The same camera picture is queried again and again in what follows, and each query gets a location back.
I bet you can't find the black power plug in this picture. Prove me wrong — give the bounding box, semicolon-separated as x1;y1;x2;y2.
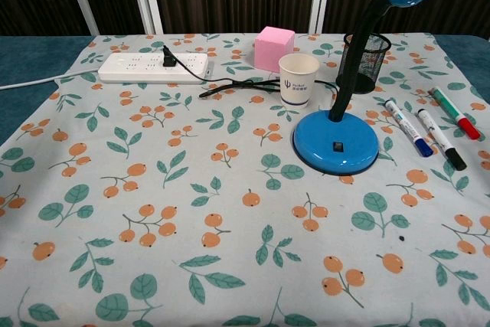
161;45;179;69

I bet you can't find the white paper cup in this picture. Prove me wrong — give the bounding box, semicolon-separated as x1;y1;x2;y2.
278;53;321;110

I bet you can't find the pink foam cube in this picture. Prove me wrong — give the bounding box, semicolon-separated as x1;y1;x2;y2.
254;26;296;74

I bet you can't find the red cap green marker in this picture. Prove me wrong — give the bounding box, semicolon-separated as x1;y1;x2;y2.
428;86;482;141

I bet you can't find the blue cap whiteboard marker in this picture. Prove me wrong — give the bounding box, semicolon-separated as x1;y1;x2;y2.
384;98;436;159

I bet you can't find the white power strip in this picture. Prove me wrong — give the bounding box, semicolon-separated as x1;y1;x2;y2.
97;52;214;86

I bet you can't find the black cap whiteboard marker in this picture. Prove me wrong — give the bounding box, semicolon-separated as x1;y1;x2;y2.
416;108;469;172

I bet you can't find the floral orange leaf tablecloth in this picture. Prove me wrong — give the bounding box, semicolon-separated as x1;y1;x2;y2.
0;31;490;327

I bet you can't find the black mesh pen holder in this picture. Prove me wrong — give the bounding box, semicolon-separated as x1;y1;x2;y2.
335;31;392;94

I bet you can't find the white power strip cable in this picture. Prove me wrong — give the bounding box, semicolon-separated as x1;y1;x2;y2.
0;69;101;91

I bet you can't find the black power cord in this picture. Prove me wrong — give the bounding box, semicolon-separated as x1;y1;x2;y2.
171;60;340;100

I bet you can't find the blue desk lamp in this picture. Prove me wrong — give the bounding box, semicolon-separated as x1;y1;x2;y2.
292;0;439;175

